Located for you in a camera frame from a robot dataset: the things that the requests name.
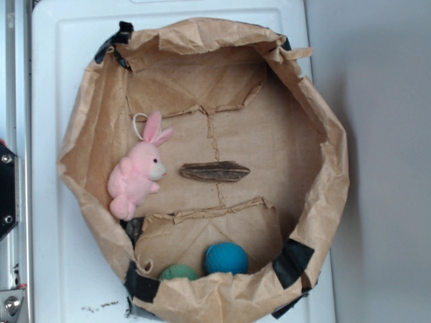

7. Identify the pink plush bunny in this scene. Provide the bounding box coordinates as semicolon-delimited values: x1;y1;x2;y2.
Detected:
107;111;173;221

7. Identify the blue ball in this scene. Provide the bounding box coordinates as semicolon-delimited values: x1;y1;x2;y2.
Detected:
205;242;249;275

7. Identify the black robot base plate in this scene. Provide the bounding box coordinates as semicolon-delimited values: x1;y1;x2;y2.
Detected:
0;143;17;240

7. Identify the green ball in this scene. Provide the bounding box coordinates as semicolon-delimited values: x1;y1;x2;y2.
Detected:
159;264;199;281

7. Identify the silver metal rail frame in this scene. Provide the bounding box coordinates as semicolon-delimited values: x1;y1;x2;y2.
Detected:
1;1;34;322

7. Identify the brown bark wood piece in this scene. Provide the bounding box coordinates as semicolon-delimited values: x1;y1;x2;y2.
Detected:
179;161;251;182

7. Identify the brown paper bag bin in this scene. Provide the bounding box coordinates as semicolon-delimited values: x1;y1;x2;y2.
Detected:
59;17;350;322

